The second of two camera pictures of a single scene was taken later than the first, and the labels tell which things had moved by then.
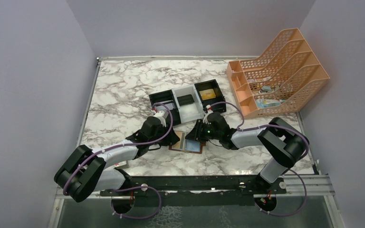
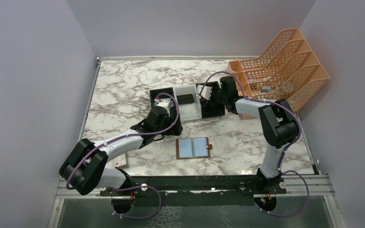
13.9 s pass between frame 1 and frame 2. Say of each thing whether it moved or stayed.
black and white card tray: stayed
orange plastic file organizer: stayed
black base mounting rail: stayed
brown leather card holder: moved
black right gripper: moved
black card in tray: stayed
